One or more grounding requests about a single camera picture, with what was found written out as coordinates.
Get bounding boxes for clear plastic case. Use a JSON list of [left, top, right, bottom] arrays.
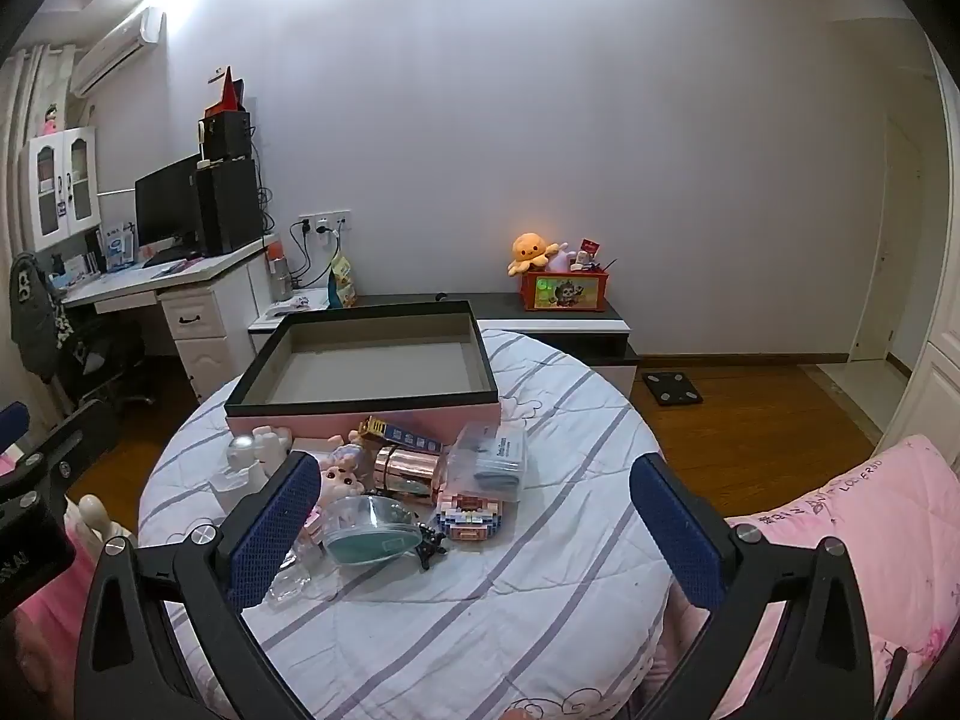
[[446, 420, 528, 502]]

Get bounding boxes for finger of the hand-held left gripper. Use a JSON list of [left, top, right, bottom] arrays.
[[0, 399, 121, 511], [0, 401, 31, 455]]

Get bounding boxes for low black and white cabinet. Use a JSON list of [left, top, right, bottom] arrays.
[[247, 291, 640, 387]]

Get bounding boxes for black bathroom scale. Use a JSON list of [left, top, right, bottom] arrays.
[[640, 367, 704, 407]]

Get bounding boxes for orange octopus plush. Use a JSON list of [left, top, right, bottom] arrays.
[[508, 232, 569, 276]]

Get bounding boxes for pink quilt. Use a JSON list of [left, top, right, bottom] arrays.
[[652, 435, 960, 720]]

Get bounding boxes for rose gold cylinder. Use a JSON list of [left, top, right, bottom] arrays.
[[373, 444, 443, 500]]

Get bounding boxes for white pitcher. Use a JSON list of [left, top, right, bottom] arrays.
[[210, 469, 267, 522]]

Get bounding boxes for clear plastic packaging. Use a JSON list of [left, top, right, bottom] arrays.
[[262, 540, 316, 608]]

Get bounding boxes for black office chair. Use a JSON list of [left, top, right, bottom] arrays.
[[56, 307, 158, 413]]

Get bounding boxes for red toy storage box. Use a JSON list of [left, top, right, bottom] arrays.
[[521, 270, 607, 314]]

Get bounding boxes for yellow snack bag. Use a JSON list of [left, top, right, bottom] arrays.
[[328, 253, 358, 308]]

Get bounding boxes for pink box with black rim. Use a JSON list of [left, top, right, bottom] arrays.
[[225, 300, 502, 440]]

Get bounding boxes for clear box with teal lid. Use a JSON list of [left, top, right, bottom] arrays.
[[321, 493, 425, 567]]

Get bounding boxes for black computer tower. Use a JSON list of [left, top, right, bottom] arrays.
[[196, 157, 265, 256]]

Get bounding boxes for blue boxes on desk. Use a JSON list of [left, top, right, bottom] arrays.
[[101, 221, 140, 271]]

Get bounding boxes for white air conditioner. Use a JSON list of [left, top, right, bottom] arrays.
[[69, 6, 166, 98]]

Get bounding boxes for pink bedding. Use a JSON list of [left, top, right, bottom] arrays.
[[0, 525, 98, 720]]

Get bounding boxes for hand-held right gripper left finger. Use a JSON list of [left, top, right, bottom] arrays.
[[73, 451, 322, 720]]

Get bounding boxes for dark grey jacket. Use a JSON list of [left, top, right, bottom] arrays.
[[9, 251, 67, 376]]

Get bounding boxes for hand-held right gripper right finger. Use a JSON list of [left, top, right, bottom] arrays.
[[628, 454, 878, 720]]

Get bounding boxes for white astronaut toy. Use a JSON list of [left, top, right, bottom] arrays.
[[225, 426, 297, 496]]

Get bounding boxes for white wall cabinet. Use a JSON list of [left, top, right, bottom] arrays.
[[19, 124, 102, 252]]

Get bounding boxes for steel thermos with orange lid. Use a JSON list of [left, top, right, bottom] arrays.
[[270, 240, 295, 301]]

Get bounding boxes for black hair clip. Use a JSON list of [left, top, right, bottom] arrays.
[[409, 521, 451, 571]]

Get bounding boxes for cream curtain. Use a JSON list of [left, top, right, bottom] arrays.
[[0, 45, 76, 391]]

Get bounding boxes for white desk with drawers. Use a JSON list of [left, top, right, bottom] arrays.
[[60, 232, 278, 402]]

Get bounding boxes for white door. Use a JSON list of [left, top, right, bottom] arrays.
[[851, 114, 927, 365]]

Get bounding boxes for black speaker box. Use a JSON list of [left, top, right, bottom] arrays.
[[199, 111, 252, 163]]

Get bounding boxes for pixel block figure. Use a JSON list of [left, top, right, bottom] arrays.
[[433, 491, 511, 542]]

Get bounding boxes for cream bedpost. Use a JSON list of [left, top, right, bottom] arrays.
[[66, 495, 136, 548]]

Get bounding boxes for black computer monitor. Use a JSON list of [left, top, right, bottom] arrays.
[[135, 154, 203, 250]]

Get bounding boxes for black power cable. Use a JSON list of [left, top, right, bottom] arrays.
[[289, 221, 320, 290]]

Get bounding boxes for pink pig doll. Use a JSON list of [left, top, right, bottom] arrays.
[[319, 465, 361, 512]]

